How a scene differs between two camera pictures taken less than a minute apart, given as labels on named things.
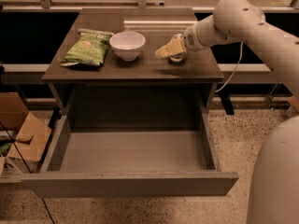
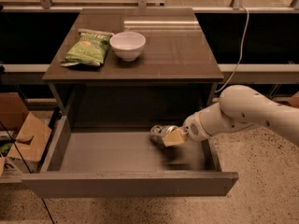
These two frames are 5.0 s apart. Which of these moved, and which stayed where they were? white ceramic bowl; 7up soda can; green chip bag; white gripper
Moved: white gripper; 7up soda can
Stayed: green chip bag; white ceramic bowl
